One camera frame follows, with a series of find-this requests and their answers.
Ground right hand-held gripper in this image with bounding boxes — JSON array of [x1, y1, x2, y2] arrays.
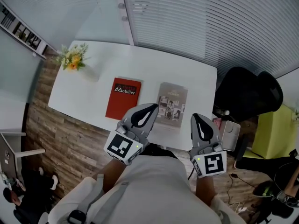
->
[[188, 112, 228, 179]]

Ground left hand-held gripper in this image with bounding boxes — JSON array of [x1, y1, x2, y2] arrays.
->
[[104, 103, 160, 166]]

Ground red book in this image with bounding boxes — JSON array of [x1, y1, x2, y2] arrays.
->
[[105, 77, 142, 121]]

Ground grey Homes magazine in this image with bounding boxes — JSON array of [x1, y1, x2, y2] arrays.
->
[[155, 82, 189, 135]]

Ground person's left forearm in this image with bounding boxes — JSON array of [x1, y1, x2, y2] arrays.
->
[[92, 159, 128, 193]]

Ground person's right forearm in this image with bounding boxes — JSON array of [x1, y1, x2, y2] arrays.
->
[[195, 176, 217, 208]]

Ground pink item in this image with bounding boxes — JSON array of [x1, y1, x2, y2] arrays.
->
[[212, 117, 223, 131]]

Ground white rectangular box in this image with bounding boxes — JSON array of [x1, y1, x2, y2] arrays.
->
[[221, 120, 241, 152]]

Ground small white cap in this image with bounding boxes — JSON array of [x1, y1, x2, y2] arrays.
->
[[216, 108, 231, 117]]

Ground person's black trousers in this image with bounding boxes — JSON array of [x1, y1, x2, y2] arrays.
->
[[142, 143, 178, 160]]

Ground black office chair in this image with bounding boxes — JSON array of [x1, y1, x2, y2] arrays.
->
[[214, 66, 285, 121]]

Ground white vase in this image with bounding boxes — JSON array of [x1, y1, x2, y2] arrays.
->
[[79, 63, 101, 83]]

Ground yellow-green tablecloth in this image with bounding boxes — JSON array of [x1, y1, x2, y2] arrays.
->
[[252, 104, 299, 160]]

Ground person's white shirt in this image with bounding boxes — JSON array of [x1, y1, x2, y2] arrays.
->
[[48, 154, 246, 224]]

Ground black green sneaker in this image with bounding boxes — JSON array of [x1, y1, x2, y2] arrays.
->
[[253, 180, 277, 198]]

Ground grey chest harness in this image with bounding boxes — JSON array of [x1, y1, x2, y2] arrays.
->
[[79, 173, 129, 224]]

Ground yellow flower bouquet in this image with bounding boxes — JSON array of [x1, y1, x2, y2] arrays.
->
[[55, 43, 91, 72]]

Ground white window blinds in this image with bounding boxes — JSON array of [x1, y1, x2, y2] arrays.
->
[[0, 0, 299, 79]]

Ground black chest device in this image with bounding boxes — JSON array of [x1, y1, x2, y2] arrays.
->
[[67, 210, 88, 224]]

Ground frosted glass door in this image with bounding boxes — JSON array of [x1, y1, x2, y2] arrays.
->
[[0, 29, 45, 103]]

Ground white side desk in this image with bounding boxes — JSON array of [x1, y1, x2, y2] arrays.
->
[[0, 131, 46, 180]]

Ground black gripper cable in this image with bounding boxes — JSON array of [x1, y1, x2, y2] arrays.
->
[[187, 164, 196, 181]]

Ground black floor cable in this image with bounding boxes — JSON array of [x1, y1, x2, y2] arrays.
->
[[228, 173, 257, 189]]

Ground white charger cable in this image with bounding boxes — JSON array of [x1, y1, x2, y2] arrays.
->
[[228, 201, 256, 215]]

